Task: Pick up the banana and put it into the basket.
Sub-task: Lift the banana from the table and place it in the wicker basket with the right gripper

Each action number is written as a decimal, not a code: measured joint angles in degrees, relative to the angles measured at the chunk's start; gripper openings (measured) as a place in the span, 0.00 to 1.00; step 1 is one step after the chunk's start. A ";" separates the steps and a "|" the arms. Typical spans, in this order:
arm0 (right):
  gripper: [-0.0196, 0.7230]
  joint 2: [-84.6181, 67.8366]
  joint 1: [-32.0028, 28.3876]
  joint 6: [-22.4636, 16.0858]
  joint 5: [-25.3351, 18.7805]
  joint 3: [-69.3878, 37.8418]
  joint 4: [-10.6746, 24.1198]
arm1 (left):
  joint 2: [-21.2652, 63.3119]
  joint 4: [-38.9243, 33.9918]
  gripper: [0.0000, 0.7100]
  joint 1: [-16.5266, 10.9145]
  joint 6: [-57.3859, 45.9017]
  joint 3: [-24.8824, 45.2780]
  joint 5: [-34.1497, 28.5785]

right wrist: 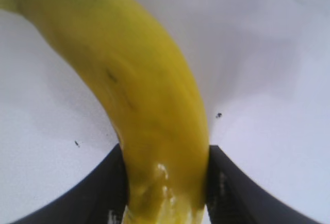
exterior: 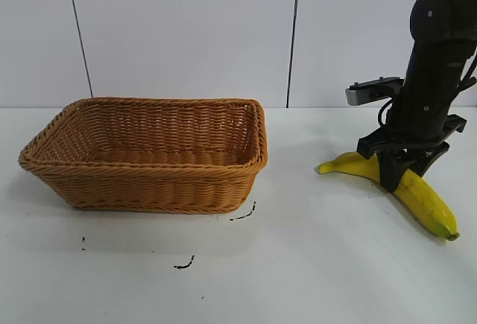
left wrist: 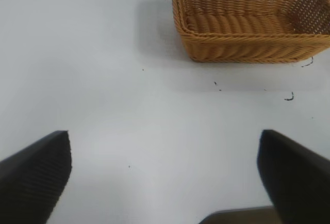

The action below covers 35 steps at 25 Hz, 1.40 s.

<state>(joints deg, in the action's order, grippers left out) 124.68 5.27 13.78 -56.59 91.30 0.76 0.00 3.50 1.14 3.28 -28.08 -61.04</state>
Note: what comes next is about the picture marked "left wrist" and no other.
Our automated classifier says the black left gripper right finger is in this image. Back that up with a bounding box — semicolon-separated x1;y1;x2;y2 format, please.
256;129;330;224

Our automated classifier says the brown woven wicker basket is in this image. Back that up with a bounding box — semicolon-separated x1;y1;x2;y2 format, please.
170;0;330;64

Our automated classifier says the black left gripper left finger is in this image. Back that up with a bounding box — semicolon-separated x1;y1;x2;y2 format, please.
0;130;73;224

